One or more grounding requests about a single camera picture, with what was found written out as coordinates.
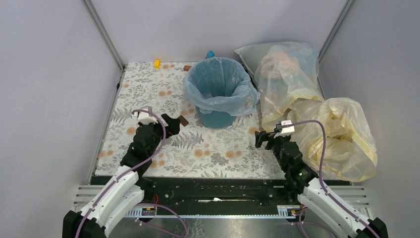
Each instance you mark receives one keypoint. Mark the blue object behind bin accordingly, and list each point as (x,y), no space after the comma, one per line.
(210,54)

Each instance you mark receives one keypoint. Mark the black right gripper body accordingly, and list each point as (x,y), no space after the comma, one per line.
(275,143)

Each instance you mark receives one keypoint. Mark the small brown block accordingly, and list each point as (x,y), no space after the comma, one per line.
(183,121)

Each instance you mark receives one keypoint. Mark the small yellow block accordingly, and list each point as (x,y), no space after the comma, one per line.
(157,64)

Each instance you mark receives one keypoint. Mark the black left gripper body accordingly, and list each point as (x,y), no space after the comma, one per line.
(158,132)

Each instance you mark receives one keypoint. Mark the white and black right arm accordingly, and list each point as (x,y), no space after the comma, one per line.
(303,184)

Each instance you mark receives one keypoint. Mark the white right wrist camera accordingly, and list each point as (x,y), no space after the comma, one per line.
(284,128)

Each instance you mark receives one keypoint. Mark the teal plastic trash bin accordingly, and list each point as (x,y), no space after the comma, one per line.
(215,119)

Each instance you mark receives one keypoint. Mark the yellowish crumpled plastic bag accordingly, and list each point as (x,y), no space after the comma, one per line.
(337,138)

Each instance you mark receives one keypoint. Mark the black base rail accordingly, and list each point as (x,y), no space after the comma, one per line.
(173,194)

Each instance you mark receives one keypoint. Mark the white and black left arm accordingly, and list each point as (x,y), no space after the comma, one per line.
(127,187)

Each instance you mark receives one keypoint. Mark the light blue plastic trash bag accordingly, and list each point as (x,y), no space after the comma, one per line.
(220,84)

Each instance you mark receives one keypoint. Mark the floral patterned table cloth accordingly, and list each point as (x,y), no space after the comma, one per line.
(197,151)

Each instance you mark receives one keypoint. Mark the clear bag with stuffed items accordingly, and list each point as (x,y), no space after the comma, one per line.
(284,73)

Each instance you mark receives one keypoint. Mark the white slotted cable duct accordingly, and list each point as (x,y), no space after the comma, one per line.
(259,212)

